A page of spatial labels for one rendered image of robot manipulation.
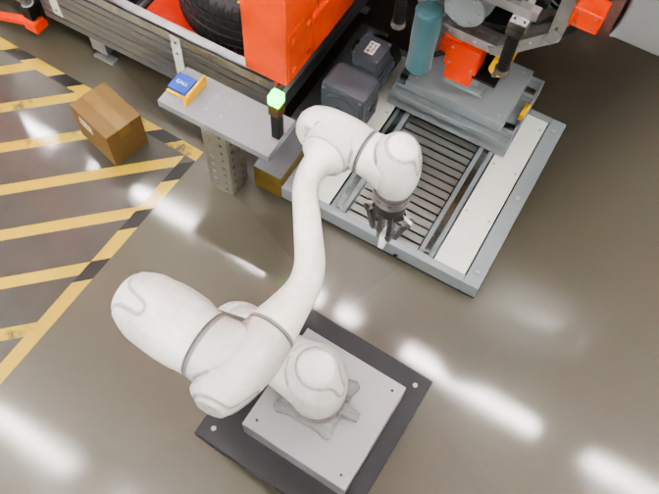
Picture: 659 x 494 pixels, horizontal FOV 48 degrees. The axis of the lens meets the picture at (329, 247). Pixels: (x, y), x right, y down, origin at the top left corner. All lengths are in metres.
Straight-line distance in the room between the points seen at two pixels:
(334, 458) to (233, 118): 1.12
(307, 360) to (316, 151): 0.54
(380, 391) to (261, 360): 0.85
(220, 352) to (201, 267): 1.42
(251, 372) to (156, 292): 0.22
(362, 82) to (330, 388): 1.18
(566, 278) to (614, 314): 0.20
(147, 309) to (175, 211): 1.50
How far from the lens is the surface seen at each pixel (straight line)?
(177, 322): 1.32
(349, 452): 2.06
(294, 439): 2.07
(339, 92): 2.60
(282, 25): 2.25
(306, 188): 1.52
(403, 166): 1.53
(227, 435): 2.17
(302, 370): 1.83
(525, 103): 3.02
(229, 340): 1.31
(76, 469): 2.55
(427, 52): 2.49
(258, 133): 2.43
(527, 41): 2.45
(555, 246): 2.88
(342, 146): 1.57
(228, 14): 2.73
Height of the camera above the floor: 2.41
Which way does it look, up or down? 62 degrees down
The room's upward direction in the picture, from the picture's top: 4 degrees clockwise
